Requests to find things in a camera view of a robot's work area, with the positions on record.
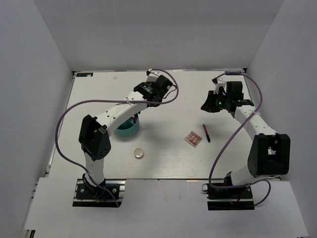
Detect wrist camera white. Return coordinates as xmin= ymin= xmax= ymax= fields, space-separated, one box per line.
xmin=146 ymin=69 xmax=160 ymax=77
xmin=212 ymin=77 xmax=226 ymax=94

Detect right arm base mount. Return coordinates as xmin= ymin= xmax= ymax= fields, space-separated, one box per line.
xmin=202 ymin=183 xmax=255 ymax=211

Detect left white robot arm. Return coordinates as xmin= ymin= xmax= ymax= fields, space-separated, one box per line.
xmin=79 ymin=75 xmax=173 ymax=198

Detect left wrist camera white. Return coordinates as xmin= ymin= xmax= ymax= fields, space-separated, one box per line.
xmin=146 ymin=69 xmax=160 ymax=77

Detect round beige compact jar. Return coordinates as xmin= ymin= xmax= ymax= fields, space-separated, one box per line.
xmin=134 ymin=148 xmax=144 ymax=159

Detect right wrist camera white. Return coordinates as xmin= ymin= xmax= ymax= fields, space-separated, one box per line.
xmin=212 ymin=77 xmax=226 ymax=94

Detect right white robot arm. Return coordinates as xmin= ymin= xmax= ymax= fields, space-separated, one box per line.
xmin=201 ymin=78 xmax=291 ymax=198

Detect eyeshadow palette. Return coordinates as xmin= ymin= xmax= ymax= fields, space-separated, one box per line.
xmin=184 ymin=131 xmax=202 ymax=148

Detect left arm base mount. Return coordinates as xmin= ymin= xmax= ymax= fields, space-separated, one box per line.
xmin=72 ymin=179 xmax=126 ymax=208

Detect teal round organizer container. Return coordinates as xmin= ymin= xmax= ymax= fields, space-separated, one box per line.
xmin=115 ymin=114 xmax=140 ymax=137

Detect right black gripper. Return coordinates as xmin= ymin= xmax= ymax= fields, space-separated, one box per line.
xmin=201 ymin=90 xmax=230 ymax=113

